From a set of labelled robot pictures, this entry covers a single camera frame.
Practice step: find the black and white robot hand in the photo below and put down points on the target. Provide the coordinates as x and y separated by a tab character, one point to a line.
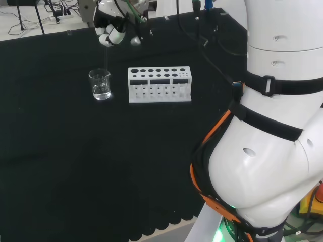
114	35

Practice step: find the clear glass rod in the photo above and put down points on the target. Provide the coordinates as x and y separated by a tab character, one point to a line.
107	58

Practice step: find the clear glass beaker with water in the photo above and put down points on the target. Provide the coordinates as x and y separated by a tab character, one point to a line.
102	94

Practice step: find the white test tube rack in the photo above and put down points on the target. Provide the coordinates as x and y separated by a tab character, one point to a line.
159	101

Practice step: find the grey metal box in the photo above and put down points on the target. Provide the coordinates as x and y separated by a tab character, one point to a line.
87	12

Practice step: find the clear cloth clip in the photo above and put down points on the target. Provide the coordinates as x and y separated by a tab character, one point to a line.
68	32

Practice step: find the white power strip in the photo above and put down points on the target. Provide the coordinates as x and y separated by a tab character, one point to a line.
66	15

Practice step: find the thin dark blue tripod leg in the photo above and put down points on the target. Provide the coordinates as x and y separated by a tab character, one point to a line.
40	19

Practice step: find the black stand leg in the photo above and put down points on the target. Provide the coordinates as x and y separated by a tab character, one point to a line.
19	15

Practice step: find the black bench cloth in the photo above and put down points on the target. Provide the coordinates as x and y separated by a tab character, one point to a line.
75	151

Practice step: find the yellow stop button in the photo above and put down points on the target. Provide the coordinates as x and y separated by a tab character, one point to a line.
306	201

